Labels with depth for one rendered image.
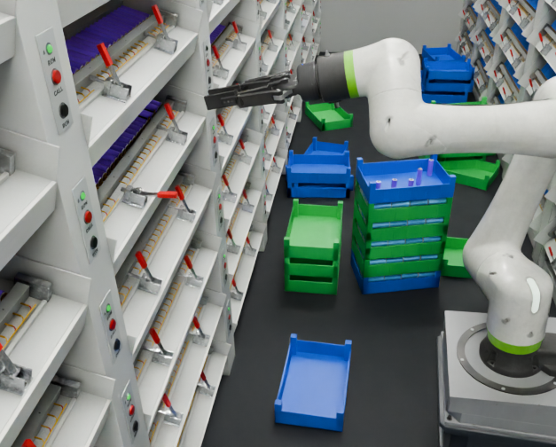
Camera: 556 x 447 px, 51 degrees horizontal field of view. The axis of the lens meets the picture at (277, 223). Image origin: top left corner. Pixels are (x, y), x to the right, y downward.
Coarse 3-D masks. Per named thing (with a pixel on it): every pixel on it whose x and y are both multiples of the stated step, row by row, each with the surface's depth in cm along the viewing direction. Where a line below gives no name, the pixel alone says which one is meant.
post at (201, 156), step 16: (176, 0) 129; (192, 0) 129; (208, 32) 141; (208, 48) 142; (192, 64) 136; (176, 80) 139; (192, 80) 138; (208, 112) 145; (208, 128) 146; (208, 144) 147; (192, 160) 150; (208, 160) 149; (208, 208) 157; (208, 224) 160; (224, 240) 172; (208, 288) 172; (224, 288) 176; (224, 304) 177; (224, 320) 179; (224, 336) 182; (224, 368) 189
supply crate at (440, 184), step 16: (416, 160) 218; (368, 176) 218; (384, 176) 218; (400, 176) 218; (416, 176) 218; (432, 176) 217; (448, 176) 207; (368, 192) 202; (384, 192) 201; (400, 192) 202; (416, 192) 202; (432, 192) 203; (448, 192) 204
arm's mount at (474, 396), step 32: (448, 320) 157; (480, 320) 156; (448, 352) 147; (448, 384) 141; (480, 384) 137; (512, 384) 136; (544, 384) 135; (448, 416) 139; (480, 416) 136; (512, 416) 134; (544, 416) 132
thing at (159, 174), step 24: (168, 96) 140; (192, 96) 140; (168, 120) 136; (192, 120) 140; (168, 144) 127; (192, 144) 136; (168, 168) 120; (120, 192) 108; (120, 216) 103; (144, 216) 105; (120, 240) 98; (120, 264) 98
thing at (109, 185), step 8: (160, 112) 133; (152, 120) 129; (160, 120) 130; (152, 128) 126; (144, 136) 122; (152, 136) 126; (136, 144) 119; (144, 144) 121; (128, 152) 116; (136, 152) 116; (128, 160) 113; (136, 160) 118; (120, 168) 110; (128, 168) 113; (136, 168) 114; (112, 176) 107; (120, 176) 109; (128, 176) 111; (104, 184) 105; (112, 184) 105; (104, 192) 103; (112, 192) 106; (104, 200) 102; (112, 208) 102
